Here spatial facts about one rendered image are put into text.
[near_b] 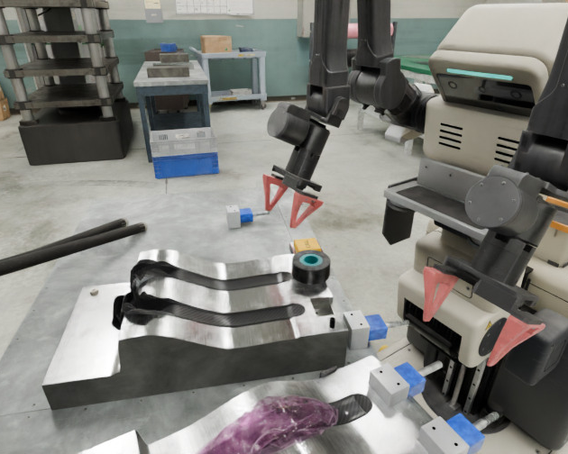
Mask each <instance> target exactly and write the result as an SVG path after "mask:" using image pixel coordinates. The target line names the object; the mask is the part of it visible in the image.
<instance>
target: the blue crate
mask: <svg viewBox="0 0 568 454"><path fill-rule="evenodd" d="M152 162H153V167H154V174H155V178H157V179H161V178H171V177H189V176H198V175H208V174H217V173H219V166H218V153H217V152H207V153H195V154H184V155H173V156H162V157H152Z"/></svg>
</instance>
